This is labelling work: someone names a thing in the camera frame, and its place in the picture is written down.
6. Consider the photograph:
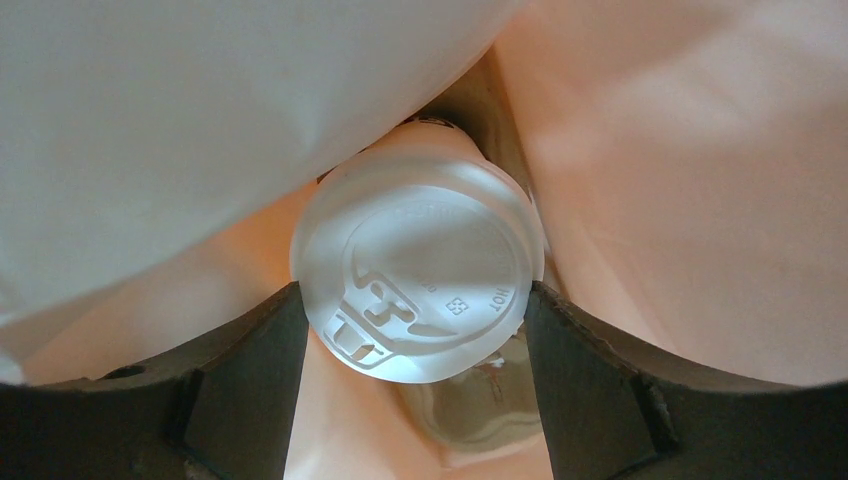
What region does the orange paper bag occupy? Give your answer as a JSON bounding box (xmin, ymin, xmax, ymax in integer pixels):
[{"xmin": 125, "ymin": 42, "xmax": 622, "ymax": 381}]
[{"xmin": 1, "ymin": 1, "xmax": 847, "ymax": 479}]

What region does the lidded white coffee cup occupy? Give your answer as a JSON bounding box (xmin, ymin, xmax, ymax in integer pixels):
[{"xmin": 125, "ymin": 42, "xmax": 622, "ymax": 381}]
[{"xmin": 290, "ymin": 116, "xmax": 544, "ymax": 384}]

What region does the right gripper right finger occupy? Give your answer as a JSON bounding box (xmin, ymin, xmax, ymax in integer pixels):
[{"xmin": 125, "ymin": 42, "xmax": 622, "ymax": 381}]
[{"xmin": 525, "ymin": 282, "xmax": 847, "ymax": 479}]

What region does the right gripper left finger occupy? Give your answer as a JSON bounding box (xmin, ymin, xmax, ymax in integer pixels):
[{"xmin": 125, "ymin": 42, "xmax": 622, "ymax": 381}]
[{"xmin": 1, "ymin": 283, "xmax": 308, "ymax": 479}]

